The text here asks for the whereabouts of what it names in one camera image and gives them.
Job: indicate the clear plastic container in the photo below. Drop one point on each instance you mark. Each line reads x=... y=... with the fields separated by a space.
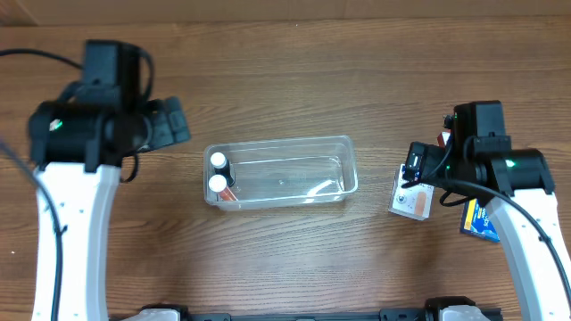
x=284 y=172

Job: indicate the black bottle white cap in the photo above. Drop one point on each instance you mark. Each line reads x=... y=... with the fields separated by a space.
x=222 y=166

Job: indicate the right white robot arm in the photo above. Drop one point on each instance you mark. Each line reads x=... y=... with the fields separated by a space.
x=517 y=191

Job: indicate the white plaster box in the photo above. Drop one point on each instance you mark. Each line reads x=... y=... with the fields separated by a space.
x=413 y=202

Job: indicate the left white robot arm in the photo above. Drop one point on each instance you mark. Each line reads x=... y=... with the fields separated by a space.
x=78 y=150

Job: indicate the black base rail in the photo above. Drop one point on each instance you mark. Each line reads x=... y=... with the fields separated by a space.
x=439 y=308

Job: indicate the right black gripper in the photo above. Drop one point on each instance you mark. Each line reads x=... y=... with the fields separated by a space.
x=417 y=161

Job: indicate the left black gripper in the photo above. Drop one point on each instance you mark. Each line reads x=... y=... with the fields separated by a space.
x=167 y=123

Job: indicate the blue yellow box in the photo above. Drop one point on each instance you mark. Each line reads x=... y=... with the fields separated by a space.
x=475 y=222

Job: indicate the orange bottle white cap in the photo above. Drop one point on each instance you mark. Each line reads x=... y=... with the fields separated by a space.
x=219 y=185

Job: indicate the red small box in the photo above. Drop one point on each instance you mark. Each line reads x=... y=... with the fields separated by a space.
x=443 y=138

